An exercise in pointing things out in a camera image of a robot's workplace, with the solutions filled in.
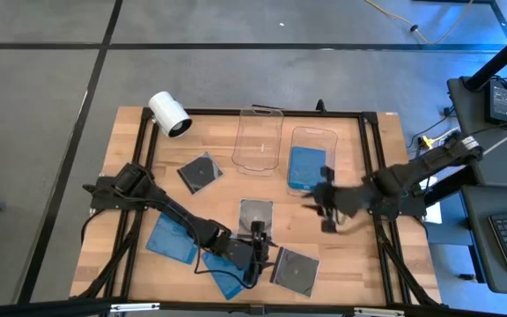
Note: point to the white paper sheet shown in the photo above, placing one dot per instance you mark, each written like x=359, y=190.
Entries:
x=434, y=213

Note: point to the grey side desk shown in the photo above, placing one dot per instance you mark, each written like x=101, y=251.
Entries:
x=478, y=229
x=469, y=110

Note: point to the clear plastic bin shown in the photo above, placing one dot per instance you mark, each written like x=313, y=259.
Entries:
x=258, y=141
x=328, y=136

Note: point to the blue plastic jewel case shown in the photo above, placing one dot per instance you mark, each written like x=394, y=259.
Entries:
x=306, y=167
x=167, y=244
x=225, y=282

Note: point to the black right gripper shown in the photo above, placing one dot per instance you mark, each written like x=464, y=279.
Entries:
x=341, y=200

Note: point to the black metal table frame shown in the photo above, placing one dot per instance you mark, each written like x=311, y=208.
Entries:
x=280, y=113

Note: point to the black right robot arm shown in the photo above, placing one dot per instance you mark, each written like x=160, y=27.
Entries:
x=416, y=169

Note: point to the black CD jewel case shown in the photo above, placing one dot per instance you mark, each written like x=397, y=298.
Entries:
x=255, y=213
x=200, y=172
x=295, y=272

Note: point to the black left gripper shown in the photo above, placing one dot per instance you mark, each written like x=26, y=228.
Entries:
x=242, y=255

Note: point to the white cylindrical camera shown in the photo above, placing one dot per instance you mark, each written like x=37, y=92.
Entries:
x=170, y=114

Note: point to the yellow plug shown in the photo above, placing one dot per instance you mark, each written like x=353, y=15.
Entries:
x=429, y=142

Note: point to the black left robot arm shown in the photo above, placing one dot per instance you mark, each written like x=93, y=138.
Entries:
x=183, y=216

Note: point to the black slanted pole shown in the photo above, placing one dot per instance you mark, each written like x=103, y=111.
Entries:
x=500, y=57

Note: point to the black power adapter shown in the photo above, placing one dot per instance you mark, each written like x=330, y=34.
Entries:
x=500, y=101

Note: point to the black overhead mounting bar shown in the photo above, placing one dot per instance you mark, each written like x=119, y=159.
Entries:
x=38, y=308

